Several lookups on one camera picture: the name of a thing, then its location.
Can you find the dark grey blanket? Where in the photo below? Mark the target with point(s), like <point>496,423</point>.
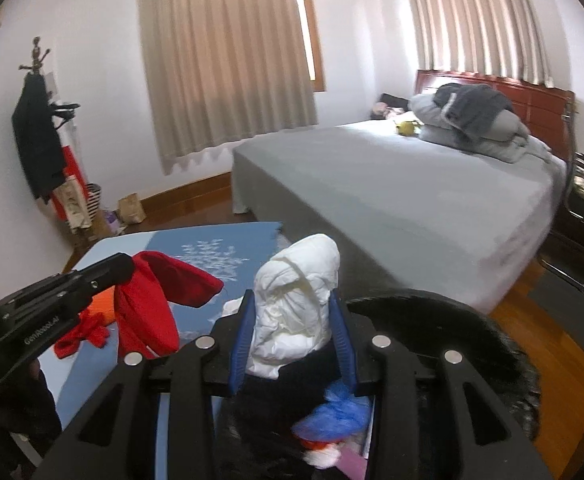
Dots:
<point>477,105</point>

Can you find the white plastic bag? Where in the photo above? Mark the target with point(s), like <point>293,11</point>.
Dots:
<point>322,455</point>

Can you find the beige tote bag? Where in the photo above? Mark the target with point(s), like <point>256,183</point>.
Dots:
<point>74,205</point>

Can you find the wooden coat rack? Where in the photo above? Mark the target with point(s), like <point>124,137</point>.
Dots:
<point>36,55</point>

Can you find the person's left forearm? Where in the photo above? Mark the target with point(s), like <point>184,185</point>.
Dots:
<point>7,425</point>

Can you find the black metal chair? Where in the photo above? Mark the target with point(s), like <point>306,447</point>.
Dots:
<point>577,230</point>

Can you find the striped bag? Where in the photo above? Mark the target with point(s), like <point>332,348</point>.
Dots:
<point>94,200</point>

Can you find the yellow plush toy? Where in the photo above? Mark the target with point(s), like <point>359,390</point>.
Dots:
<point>407,128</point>

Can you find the blue plastic bag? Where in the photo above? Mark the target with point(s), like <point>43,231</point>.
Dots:
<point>337,410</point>

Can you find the dark grey floor mat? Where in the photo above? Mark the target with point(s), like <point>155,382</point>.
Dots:
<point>567,310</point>

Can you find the red wooden headboard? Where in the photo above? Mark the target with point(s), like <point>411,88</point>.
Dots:
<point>542,105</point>

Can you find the black coat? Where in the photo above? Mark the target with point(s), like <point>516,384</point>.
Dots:
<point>37,140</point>

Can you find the wide beige curtain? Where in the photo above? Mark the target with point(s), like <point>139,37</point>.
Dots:
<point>227,60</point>

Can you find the small red crumpled cloth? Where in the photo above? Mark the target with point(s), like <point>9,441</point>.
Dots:
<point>79,335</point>

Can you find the pink soft toy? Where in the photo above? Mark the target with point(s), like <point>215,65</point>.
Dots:
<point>382,110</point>

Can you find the pink wrapper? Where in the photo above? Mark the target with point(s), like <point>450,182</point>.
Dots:
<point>353,462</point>

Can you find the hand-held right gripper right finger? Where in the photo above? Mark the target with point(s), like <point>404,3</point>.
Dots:
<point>344,350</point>

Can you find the wooden window frame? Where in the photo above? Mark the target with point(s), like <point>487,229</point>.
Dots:
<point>314,35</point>

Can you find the red garment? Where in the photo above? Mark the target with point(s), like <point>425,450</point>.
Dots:
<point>72,165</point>

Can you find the black pillow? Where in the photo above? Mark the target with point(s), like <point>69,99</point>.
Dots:
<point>394,100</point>

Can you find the bin with black liner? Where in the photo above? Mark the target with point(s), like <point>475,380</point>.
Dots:
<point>447,320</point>

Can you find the white cloth ball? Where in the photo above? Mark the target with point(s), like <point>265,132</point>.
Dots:
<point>297,300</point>

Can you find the purple and white bag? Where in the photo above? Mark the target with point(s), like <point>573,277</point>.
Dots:
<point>113,222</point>

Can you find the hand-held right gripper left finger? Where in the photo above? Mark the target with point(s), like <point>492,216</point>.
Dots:
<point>237,355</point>

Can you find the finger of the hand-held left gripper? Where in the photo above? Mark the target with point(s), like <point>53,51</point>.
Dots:
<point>32,332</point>
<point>82,277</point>

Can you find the orange crumpled plastic bag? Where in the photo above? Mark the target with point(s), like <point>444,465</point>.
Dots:
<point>103,309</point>

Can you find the bed with grey sheet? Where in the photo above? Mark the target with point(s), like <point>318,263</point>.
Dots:
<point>397,200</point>

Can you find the black clothes hanger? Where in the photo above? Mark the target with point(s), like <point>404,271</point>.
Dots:
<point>64,110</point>

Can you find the narrow beige curtain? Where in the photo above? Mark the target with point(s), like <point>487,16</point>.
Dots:
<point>477,15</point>

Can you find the brown paper bag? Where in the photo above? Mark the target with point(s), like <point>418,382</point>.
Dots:
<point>132,209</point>

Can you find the blue patterned tablecloth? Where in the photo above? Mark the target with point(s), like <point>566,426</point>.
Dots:
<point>192,250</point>

